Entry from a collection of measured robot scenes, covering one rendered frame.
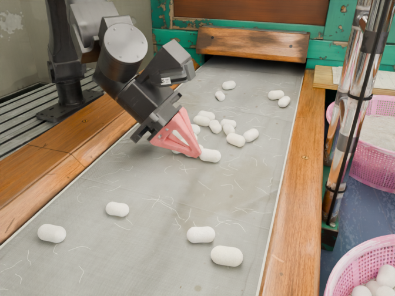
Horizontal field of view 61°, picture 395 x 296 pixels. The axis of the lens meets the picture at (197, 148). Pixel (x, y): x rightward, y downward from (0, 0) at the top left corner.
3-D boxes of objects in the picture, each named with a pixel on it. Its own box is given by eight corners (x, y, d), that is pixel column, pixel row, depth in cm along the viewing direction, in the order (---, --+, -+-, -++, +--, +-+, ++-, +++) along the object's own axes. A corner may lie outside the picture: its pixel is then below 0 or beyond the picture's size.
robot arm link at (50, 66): (84, 57, 85) (79, 53, 89) (48, 63, 81) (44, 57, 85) (89, 81, 88) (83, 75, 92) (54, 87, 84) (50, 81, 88)
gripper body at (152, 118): (186, 96, 55) (153, 64, 55) (160, 122, 47) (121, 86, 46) (164, 119, 59) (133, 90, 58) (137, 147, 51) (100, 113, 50)
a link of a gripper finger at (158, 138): (220, 130, 56) (180, 91, 55) (207, 151, 50) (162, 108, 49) (196, 151, 60) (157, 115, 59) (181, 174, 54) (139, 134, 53)
